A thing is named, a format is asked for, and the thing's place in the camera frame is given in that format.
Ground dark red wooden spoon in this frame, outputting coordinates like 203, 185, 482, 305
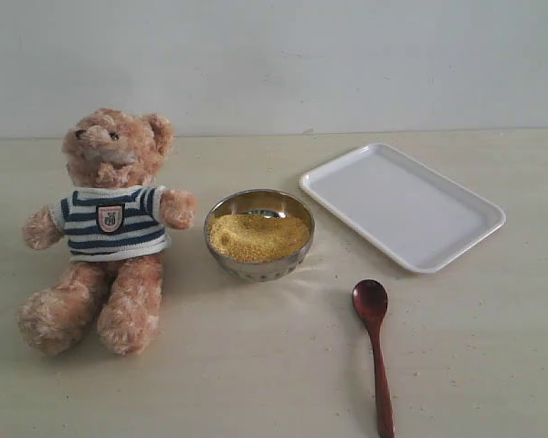
352, 279, 395, 438

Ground brown teddy bear striped shirt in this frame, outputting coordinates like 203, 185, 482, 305
17, 108, 195, 355

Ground steel bowl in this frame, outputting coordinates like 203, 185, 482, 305
204, 189, 315, 282

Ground yellow millet grains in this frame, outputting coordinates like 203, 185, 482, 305
208, 214, 311, 263

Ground white plastic tray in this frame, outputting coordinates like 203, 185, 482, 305
299, 143, 506, 274

